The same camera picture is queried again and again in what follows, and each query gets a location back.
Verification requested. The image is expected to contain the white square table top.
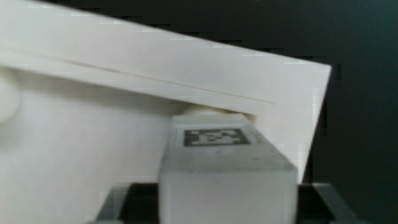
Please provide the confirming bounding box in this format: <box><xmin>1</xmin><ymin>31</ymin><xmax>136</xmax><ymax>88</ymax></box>
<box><xmin>0</xmin><ymin>0</ymin><xmax>330</xmax><ymax>224</ymax></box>

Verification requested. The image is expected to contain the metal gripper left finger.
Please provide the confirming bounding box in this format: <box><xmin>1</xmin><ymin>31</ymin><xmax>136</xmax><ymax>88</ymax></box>
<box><xmin>86</xmin><ymin>184</ymin><xmax>129</xmax><ymax>224</ymax></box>

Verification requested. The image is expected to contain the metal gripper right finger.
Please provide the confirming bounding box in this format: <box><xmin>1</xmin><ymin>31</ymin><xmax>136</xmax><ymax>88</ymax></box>
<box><xmin>312</xmin><ymin>183</ymin><xmax>362</xmax><ymax>224</ymax></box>

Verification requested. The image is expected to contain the white leg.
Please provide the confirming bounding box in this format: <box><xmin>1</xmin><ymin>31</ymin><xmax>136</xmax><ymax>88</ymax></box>
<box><xmin>158</xmin><ymin>114</ymin><xmax>298</xmax><ymax>224</ymax></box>

